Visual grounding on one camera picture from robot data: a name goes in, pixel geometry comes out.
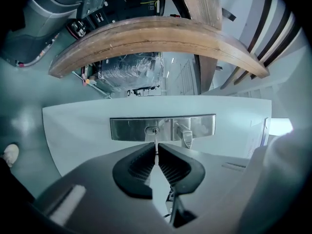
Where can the brown wooden plank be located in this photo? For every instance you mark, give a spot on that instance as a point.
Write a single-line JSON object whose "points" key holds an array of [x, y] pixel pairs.
{"points": [[202, 4]]}

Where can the plastic-wrapped dark pallet load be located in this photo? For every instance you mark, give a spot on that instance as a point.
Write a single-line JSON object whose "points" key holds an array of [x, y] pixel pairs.
{"points": [[131, 69]]}

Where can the silver door lock plate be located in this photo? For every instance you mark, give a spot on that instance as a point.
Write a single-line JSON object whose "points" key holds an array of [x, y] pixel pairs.
{"points": [[129, 129]]}

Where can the person's light shoe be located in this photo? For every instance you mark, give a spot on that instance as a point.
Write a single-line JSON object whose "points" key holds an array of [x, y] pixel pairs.
{"points": [[11, 153]]}

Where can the grey machine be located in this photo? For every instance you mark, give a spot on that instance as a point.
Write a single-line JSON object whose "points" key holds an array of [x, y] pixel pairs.
{"points": [[41, 21]]}

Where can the white door panel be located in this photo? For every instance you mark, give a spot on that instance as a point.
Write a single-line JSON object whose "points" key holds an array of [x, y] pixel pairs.
{"points": [[80, 125]]}

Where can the dark wooden slats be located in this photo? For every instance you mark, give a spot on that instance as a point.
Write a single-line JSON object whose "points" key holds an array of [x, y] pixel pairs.
{"points": [[265, 38]]}

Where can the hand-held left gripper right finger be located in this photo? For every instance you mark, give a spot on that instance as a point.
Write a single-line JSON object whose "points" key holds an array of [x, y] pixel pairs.
{"points": [[187, 177]]}

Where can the curved wooden beam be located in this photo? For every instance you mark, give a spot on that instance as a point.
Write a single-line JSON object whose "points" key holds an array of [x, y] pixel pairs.
{"points": [[156, 30]]}

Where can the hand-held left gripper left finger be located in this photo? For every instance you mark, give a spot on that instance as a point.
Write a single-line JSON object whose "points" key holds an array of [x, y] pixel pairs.
{"points": [[126, 174]]}

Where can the person's white sleeve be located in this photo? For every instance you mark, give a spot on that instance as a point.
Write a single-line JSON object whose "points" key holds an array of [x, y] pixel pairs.
{"points": [[280, 174]]}

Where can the silver key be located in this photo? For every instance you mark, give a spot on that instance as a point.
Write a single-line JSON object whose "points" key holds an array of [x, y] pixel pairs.
{"points": [[156, 140]]}

